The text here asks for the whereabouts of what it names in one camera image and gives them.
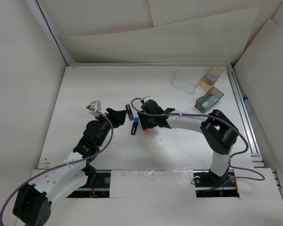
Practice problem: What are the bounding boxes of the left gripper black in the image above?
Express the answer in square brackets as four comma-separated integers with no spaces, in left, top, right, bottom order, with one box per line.
[94,108,125,147]

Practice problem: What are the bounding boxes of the purple highlighter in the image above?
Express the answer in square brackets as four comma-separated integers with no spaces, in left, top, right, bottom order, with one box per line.
[125,104,134,121]

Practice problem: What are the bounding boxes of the clear spray bottle blue cap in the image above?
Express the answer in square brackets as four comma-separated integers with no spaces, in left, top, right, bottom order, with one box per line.
[243,95,253,115]

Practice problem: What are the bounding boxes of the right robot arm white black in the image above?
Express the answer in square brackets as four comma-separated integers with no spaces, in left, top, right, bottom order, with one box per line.
[137,97,238,187]

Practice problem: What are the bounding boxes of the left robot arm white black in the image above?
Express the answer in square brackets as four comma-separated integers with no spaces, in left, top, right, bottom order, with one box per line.
[13,104,126,226]

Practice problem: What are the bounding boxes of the black blue highlighter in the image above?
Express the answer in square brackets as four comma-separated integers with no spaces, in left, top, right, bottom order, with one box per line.
[131,117,139,135]

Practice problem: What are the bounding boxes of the clear plastic container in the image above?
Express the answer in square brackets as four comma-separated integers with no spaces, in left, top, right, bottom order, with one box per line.
[171,70,200,95]

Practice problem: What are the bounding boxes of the dark grey transparent container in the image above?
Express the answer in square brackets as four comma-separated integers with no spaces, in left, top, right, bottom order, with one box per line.
[194,87,224,113]

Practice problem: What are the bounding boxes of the small bottle in orange container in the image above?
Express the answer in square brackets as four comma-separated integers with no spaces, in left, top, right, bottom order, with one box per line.
[207,73,218,83]

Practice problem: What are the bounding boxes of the orange transparent container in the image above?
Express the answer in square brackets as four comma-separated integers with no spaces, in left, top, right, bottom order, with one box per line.
[199,66,224,90]

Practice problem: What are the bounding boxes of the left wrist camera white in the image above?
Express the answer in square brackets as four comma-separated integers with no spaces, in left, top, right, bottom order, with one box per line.
[86,100,101,117]

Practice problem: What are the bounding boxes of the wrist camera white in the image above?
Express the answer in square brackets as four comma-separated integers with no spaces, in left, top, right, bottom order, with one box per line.
[86,100,101,117]
[142,96,151,102]

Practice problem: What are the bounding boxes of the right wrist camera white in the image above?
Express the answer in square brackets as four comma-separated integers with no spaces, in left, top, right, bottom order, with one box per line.
[142,96,151,102]

